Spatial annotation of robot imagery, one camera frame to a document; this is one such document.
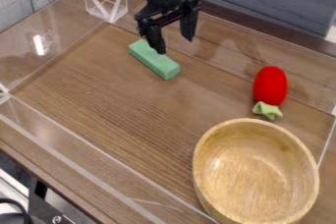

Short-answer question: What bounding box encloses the clear acrylic enclosure wall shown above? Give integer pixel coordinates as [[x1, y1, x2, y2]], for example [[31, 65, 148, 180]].
[[0, 0, 336, 224]]

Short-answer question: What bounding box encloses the brown wooden bowl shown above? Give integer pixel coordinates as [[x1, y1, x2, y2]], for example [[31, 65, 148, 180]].
[[192, 118, 320, 224]]

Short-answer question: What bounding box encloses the clear acrylic corner bracket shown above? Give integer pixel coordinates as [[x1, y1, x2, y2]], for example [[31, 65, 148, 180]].
[[84, 0, 128, 24]]

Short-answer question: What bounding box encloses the black cable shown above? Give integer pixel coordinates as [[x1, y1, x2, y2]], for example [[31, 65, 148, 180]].
[[0, 197, 32, 224]]

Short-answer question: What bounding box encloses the green rectangular block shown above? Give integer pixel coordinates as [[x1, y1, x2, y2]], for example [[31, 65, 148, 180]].
[[128, 39, 180, 81]]

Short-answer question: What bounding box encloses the black table leg bracket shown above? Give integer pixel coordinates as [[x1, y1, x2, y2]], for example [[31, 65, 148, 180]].
[[28, 179, 75, 224]]

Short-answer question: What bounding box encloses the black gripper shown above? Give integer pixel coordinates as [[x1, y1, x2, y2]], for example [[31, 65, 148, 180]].
[[135, 0, 201, 54]]

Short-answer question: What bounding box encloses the red plush strawberry toy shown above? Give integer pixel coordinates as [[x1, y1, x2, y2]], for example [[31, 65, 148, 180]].
[[252, 66, 289, 121]]

